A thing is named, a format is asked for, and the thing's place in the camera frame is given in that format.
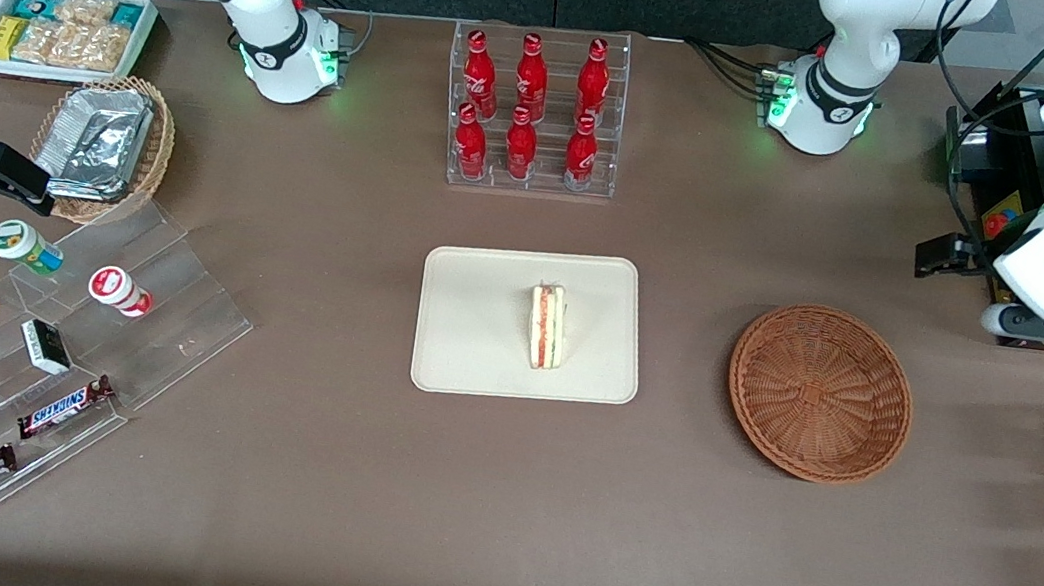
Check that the red cola bottle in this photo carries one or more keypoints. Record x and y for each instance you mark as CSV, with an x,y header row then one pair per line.
x,y
594,79
532,72
481,71
582,155
471,145
520,147

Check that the cream plastic tray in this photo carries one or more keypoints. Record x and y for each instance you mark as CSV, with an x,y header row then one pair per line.
x,y
477,327

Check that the light tan wicker basket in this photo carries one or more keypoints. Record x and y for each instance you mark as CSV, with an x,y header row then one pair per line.
x,y
155,154

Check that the clear nut snack bag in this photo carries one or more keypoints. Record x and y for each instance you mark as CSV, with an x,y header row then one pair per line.
x,y
95,47
85,9
35,42

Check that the teal snack packet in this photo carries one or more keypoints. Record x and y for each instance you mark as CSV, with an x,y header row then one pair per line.
x,y
126,15
35,5

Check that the green lid yogurt cup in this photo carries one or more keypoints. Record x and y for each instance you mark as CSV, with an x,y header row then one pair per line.
x,y
19,242

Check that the clear acrylic bottle rack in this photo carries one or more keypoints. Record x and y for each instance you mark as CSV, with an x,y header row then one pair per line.
x,y
537,179

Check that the clear acrylic stepped stand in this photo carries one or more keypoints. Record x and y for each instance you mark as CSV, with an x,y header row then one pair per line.
x,y
177,308

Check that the small black carton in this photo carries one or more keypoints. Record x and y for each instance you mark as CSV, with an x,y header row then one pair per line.
x,y
46,346

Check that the brown round wicker basket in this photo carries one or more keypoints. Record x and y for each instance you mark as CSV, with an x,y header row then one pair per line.
x,y
816,392

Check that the triangular sandwich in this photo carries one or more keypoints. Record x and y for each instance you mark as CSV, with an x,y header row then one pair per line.
x,y
547,327

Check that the yellow snack packet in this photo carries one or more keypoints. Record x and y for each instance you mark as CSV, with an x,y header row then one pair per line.
x,y
6,36

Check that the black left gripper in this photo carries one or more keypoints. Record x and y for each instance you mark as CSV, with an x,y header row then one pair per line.
x,y
984,255

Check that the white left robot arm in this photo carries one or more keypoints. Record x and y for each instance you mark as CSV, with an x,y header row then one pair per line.
x,y
844,33

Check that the red lid yogurt cup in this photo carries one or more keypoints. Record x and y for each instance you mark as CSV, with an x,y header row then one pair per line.
x,y
114,287

